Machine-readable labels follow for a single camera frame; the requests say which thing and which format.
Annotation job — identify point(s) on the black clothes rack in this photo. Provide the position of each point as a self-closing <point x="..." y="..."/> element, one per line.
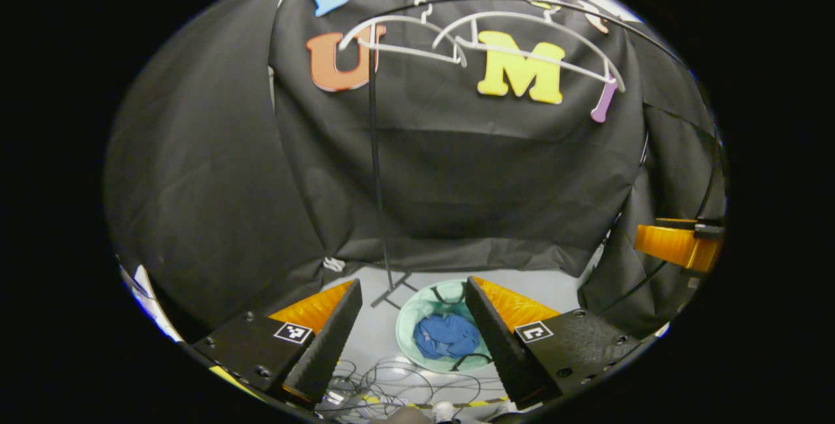
<point x="377" y="169"/>

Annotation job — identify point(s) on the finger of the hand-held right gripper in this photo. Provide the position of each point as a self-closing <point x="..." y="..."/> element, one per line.
<point x="672" y="244"/>

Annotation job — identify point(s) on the white plastic hanger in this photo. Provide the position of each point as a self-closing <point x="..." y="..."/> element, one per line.
<point x="522" y="14"/>
<point x="398" y="17"/>

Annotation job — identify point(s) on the blue jacket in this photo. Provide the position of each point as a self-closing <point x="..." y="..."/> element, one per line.
<point x="447" y="336"/>

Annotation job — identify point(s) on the black backdrop cloth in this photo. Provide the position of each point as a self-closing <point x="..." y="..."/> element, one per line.
<point x="489" y="169"/>

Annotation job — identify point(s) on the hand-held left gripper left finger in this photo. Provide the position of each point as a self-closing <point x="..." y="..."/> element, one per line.
<point x="326" y="346"/>

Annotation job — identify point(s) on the green laundry hamper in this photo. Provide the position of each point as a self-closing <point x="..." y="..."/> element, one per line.
<point x="408" y="333"/>

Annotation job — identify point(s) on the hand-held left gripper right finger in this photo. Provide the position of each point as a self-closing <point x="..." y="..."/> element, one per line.
<point x="499" y="346"/>

